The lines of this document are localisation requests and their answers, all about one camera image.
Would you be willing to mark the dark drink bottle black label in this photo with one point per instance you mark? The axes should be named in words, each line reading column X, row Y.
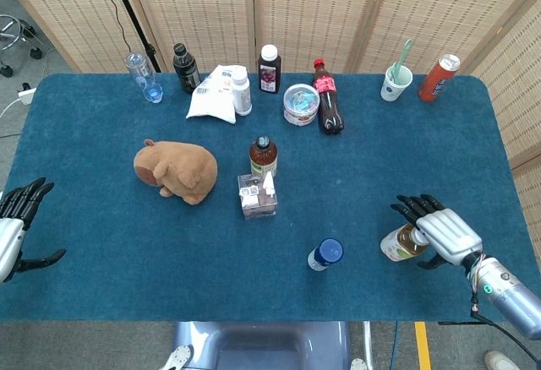
column 186, row 70

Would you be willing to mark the tea bottle white cap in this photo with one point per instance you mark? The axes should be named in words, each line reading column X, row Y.
column 399, row 247

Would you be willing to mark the white pill bottle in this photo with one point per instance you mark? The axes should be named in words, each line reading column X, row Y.
column 242, row 93

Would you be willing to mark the metal table leg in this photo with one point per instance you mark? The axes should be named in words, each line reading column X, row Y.
column 367, row 344

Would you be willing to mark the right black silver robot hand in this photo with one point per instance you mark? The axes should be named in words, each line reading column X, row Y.
column 450, row 235

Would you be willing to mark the yellow floor tape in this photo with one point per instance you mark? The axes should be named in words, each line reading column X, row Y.
column 422, row 344

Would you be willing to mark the white paper cup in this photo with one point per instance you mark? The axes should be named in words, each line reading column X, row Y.
column 393, row 89

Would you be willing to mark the black tripod pole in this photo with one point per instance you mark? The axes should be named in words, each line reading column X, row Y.
column 135, row 19

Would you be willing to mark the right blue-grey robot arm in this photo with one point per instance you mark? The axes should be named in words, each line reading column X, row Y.
column 515, row 298

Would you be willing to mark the clear tub of colourful clips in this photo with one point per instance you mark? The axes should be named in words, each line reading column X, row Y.
column 301, row 106

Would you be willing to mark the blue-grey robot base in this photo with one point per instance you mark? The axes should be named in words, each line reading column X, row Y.
column 262, row 346

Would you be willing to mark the chrome office chair base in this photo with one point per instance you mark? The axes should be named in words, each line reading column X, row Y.
column 12, row 34

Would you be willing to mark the brown tea bottle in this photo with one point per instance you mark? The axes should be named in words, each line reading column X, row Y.
column 263, row 159

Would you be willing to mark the white shoe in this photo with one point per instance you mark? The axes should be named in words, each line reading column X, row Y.
column 498, row 361

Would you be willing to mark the blue table cloth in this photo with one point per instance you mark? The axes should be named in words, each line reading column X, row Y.
column 359, row 167

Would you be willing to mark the clear box of brown capsules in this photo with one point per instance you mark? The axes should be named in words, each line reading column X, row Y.
column 258, row 201

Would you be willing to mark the light green toothbrush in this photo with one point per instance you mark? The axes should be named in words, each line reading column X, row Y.
column 403, row 55

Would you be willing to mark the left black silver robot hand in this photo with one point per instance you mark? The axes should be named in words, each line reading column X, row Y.
column 10, row 235

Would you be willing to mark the cola bottle red cap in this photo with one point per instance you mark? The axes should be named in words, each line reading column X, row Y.
column 329, row 104

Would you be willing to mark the grape juice bottle white cap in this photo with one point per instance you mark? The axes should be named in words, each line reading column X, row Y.
column 269, row 74

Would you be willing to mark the brown capybara plush toy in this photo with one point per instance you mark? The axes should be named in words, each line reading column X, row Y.
column 181, row 169

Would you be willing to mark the red can bottle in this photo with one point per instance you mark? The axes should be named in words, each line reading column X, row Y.
column 437, row 80

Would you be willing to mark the white power strip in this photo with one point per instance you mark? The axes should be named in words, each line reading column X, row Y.
column 26, row 95

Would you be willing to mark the clear empty plastic bottle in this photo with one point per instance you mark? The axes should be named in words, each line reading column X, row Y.
column 141, row 72

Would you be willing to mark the white plastic bag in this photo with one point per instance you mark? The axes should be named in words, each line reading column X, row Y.
column 213, row 99

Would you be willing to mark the white bottle blue cap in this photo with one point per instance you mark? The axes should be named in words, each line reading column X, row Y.
column 327, row 254

